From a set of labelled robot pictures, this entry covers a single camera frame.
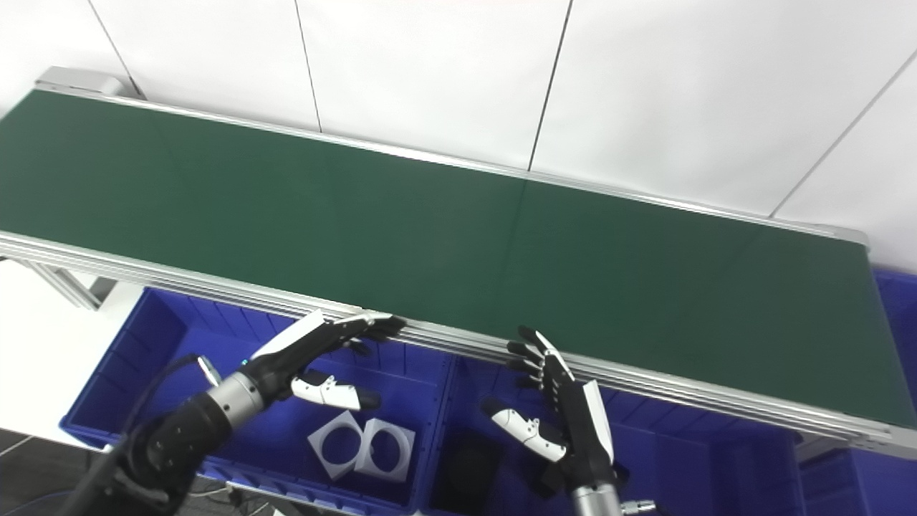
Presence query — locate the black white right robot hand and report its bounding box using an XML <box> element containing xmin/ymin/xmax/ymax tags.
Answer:
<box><xmin>481</xmin><ymin>326</ymin><xmax>630</xmax><ymax>495</ymax></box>

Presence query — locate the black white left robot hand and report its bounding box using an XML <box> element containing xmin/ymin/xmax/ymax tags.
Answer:
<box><xmin>244</xmin><ymin>310</ymin><xmax>408</xmax><ymax>411</ymax></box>

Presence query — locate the white square part round hole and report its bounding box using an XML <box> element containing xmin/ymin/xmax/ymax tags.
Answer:
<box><xmin>355</xmin><ymin>419</ymin><xmax>417</xmax><ymax>484</ymax></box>
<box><xmin>307</xmin><ymin>410</ymin><xmax>368</xmax><ymax>481</ymax></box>

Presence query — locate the blue plastic bin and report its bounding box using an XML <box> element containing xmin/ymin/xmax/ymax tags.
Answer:
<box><xmin>795</xmin><ymin>269</ymin><xmax>917</xmax><ymax>516</ymax></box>
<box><xmin>59</xmin><ymin>287</ymin><xmax>456</xmax><ymax>513</ymax></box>
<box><xmin>419</xmin><ymin>355</ymin><xmax>825</xmax><ymax>516</ymax></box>

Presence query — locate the black part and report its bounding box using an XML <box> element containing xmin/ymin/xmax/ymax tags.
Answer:
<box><xmin>438</xmin><ymin>430</ymin><xmax>502</xmax><ymax>513</ymax></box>

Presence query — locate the aluminium conveyor leg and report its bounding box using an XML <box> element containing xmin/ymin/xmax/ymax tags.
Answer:
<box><xmin>14</xmin><ymin>259</ymin><xmax>119</xmax><ymax>310</ymax></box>

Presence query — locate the grey conveyor end housing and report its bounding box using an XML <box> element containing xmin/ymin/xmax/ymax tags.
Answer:
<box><xmin>36</xmin><ymin>67</ymin><xmax>126</xmax><ymax>96</ymax></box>

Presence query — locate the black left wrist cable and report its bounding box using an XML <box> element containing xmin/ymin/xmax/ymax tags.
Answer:
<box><xmin>118</xmin><ymin>353</ymin><xmax>223</xmax><ymax>445</ymax></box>

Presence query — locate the green conveyor belt aluminium frame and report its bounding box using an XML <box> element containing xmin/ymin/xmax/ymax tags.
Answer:
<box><xmin>0</xmin><ymin>67</ymin><xmax>917</xmax><ymax>459</ymax></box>

